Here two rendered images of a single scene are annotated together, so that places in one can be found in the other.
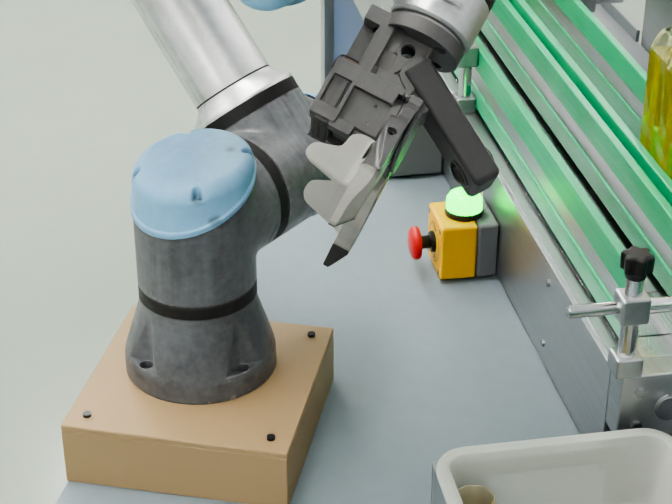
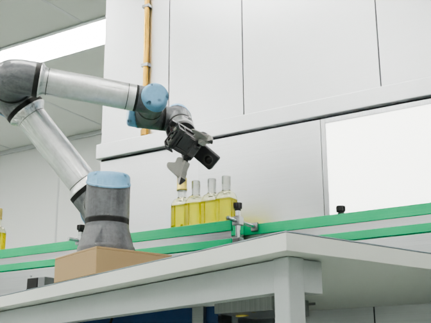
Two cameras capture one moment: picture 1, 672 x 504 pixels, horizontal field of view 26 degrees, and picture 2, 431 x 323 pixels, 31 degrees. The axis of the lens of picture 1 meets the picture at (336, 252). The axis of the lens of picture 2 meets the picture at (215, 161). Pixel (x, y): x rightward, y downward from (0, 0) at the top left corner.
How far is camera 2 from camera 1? 189 cm
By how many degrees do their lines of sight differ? 66
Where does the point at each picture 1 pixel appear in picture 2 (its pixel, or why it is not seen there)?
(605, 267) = (208, 234)
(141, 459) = (124, 260)
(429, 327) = not seen: hidden behind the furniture
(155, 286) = (109, 209)
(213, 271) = (127, 204)
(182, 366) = (120, 238)
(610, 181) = not seen: hidden behind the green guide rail
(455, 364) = not seen: hidden behind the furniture
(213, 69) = (84, 167)
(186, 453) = (140, 256)
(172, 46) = (68, 160)
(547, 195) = (157, 246)
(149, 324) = (103, 227)
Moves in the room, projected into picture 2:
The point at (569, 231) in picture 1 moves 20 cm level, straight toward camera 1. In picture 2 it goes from (178, 244) to (219, 234)
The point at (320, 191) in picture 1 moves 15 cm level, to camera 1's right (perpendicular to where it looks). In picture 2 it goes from (171, 165) to (208, 175)
